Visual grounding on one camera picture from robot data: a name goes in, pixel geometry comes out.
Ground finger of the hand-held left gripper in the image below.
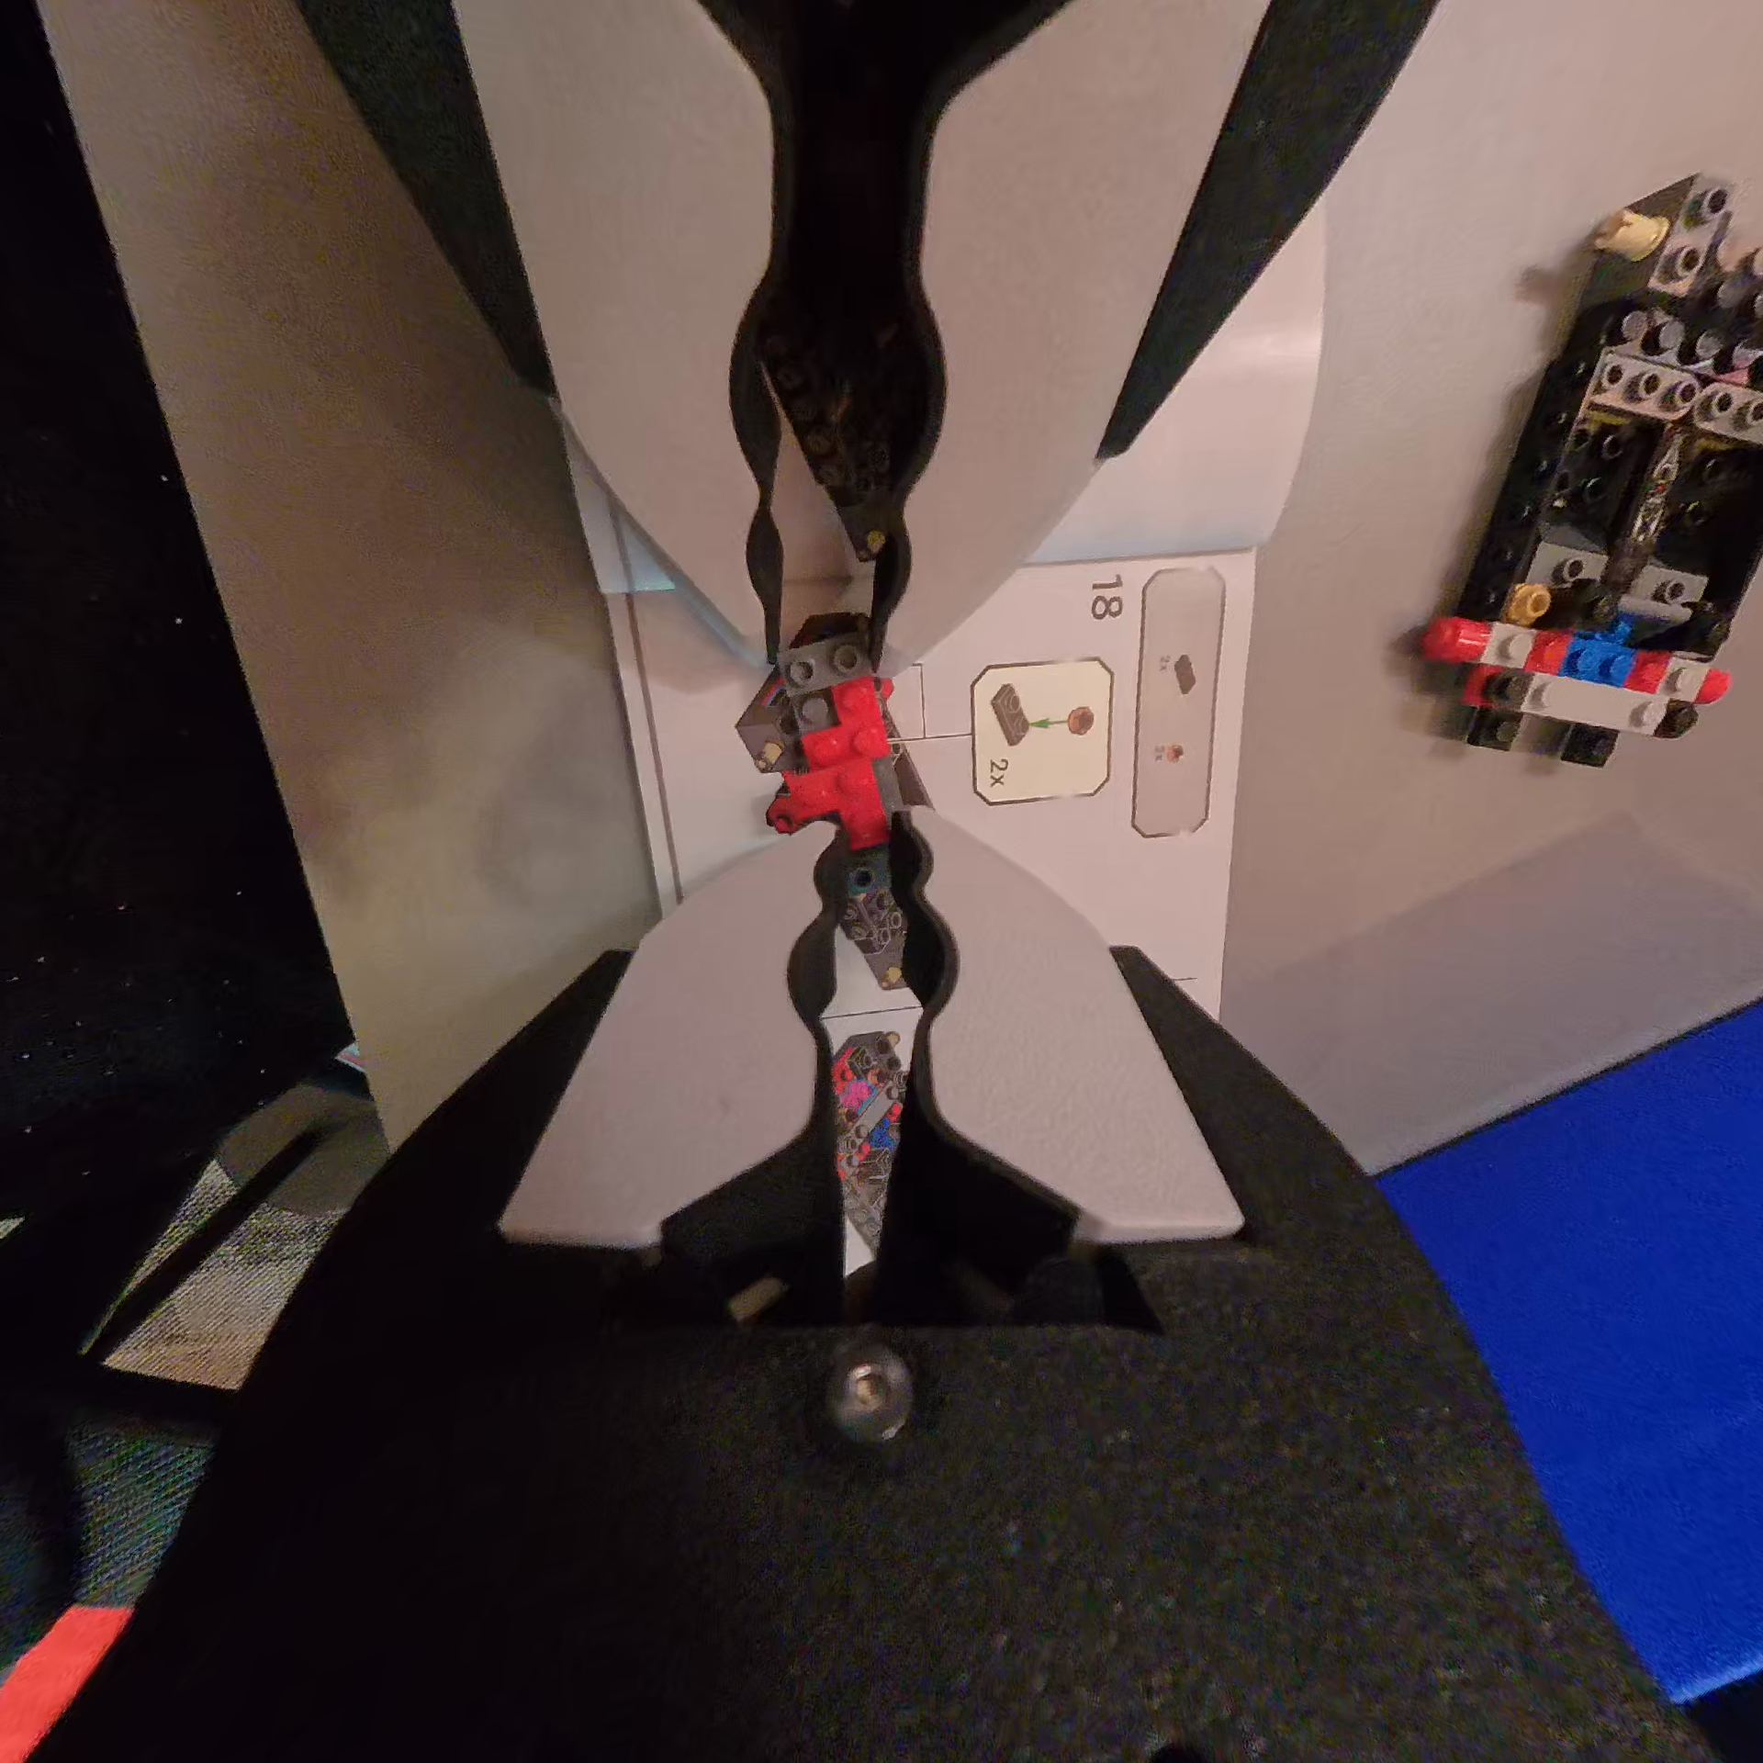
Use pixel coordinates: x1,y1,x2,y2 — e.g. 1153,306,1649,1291
872,0,1270,666
455,0,797,666

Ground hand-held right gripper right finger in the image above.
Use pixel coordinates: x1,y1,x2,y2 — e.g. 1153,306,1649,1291
894,812,1246,1245

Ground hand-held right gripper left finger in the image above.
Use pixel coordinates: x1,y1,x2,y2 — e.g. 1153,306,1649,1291
501,820,845,1251

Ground dark grey lego assembly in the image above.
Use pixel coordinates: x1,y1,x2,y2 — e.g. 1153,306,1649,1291
738,324,948,994

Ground lego instruction booklet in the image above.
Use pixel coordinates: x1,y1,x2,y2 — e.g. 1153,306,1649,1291
566,207,1327,1269

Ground black lego car chassis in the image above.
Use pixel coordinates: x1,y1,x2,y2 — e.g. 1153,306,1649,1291
1424,176,1763,771

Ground blue plastic bin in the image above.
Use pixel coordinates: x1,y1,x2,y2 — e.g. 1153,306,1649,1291
1374,1002,1763,1710

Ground person's black printed clothing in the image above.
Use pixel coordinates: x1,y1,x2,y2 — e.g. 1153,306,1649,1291
0,0,361,1186

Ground red strip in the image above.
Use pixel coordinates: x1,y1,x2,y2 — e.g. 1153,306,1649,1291
0,1605,135,1763

